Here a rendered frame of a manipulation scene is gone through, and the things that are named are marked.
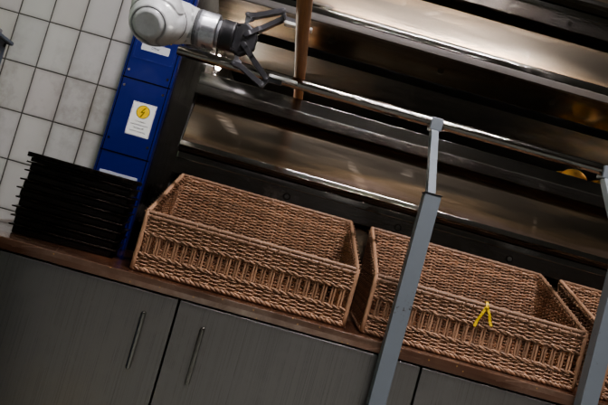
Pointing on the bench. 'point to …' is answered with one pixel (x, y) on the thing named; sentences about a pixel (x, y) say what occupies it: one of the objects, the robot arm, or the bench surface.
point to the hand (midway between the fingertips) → (299, 56)
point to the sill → (399, 134)
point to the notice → (140, 119)
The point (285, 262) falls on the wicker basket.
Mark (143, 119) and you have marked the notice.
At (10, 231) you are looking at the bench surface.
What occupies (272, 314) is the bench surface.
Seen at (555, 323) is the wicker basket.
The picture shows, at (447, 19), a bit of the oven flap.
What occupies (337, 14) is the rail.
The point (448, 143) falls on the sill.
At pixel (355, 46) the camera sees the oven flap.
